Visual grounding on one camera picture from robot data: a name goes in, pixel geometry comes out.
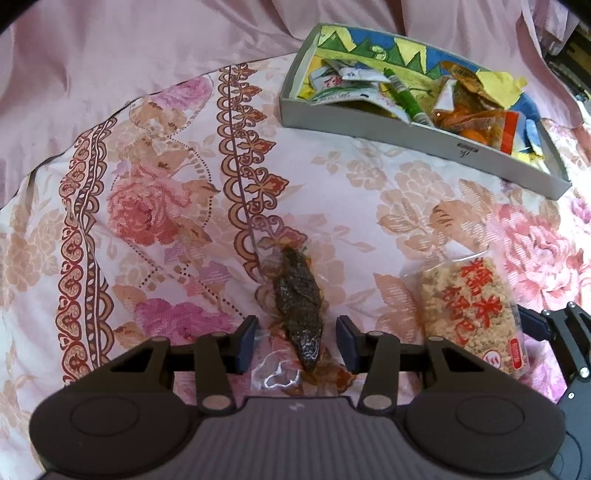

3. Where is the grey metal tray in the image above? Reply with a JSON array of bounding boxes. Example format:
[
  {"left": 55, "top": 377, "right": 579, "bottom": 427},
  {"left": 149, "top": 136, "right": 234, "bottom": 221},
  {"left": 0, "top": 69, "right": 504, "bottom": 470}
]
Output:
[{"left": 278, "top": 23, "right": 573, "bottom": 200}]

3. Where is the orange snack packet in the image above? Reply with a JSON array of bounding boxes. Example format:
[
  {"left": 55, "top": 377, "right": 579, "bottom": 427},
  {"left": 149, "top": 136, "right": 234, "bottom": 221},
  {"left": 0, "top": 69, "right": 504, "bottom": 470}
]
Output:
[{"left": 431, "top": 60, "right": 509, "bottom": 139}]

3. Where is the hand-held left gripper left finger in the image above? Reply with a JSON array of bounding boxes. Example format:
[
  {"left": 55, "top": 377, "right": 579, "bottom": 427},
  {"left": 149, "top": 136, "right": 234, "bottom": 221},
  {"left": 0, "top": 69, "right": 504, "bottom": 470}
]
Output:
[{"left": 108, "top": 315, "right": 259, "bottom": 411}]

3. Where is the green sausage stick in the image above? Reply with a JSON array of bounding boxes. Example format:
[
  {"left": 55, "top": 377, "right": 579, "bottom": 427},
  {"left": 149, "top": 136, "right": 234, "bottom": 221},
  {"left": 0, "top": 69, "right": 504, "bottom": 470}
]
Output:
[{"left": 383, "top": 67, "right": 435, "bottom": 126}]

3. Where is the large pink curtain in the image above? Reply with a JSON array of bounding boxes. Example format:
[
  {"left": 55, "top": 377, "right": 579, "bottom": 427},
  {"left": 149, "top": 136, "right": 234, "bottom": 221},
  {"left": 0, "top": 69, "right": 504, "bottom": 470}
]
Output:
[{"left": 0, "top": 0, "right": 585, "bottom": 206}]

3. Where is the colourful cartoon paper liner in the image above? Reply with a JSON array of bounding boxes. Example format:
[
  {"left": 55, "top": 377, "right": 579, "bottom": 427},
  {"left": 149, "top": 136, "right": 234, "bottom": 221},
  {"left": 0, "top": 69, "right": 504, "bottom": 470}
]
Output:
[{"left": 295, "top": 25, "right": 561, "bottom": 174}]

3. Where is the floral bed sheet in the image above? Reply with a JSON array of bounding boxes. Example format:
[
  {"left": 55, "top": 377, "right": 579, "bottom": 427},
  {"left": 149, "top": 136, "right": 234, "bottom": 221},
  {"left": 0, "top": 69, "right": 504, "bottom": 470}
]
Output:
[{"left": 0, "top": 51, "right": 591, "bottom": 480}]

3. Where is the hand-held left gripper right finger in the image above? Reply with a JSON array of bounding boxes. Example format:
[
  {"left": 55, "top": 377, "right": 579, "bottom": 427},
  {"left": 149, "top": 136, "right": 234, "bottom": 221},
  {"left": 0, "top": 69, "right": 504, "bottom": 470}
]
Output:
[{"left": 335, "top": 315, "right": 486, "bottom": 411}]

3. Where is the rice cracker packet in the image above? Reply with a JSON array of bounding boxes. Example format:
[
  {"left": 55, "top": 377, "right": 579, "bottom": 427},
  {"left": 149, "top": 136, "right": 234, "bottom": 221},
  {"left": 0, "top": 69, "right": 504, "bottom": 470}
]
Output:
[{"left": 401, "top": 253, "right": 531, "bottom": 381}]

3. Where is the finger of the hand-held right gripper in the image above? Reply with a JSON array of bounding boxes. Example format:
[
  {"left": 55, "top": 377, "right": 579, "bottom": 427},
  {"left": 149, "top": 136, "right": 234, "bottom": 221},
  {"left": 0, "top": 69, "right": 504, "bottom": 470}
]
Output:
[{"left": 517, "top": 301, "right": 591, "bottom": 380}]

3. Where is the white green snack packet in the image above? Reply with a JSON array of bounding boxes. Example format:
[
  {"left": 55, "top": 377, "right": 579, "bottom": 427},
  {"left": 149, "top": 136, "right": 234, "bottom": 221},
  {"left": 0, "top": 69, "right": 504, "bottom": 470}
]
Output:
[{"left": 308, "top": 58, "right": 398, "bottom": 104}]

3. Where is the dark dried snack packet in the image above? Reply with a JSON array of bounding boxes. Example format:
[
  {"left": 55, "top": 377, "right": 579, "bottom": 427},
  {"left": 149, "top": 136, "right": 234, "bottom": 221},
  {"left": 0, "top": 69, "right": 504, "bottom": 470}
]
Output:
[{"left": 249, "top": 237, "right": 335, "bottom": 398}]

